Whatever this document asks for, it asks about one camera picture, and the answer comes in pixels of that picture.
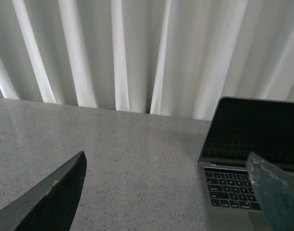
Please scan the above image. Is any grey laptop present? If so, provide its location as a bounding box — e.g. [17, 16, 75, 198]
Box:
[198, 97, 294, 231]

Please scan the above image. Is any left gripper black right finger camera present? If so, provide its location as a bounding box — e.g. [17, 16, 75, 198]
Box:
[246, 152, 294, 231]

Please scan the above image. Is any white pleated curtain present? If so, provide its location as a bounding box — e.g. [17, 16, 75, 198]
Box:
[0, 0, 294, 120]

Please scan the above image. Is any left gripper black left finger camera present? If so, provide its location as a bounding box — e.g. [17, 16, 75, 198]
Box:
[0, 152, 87, 231]

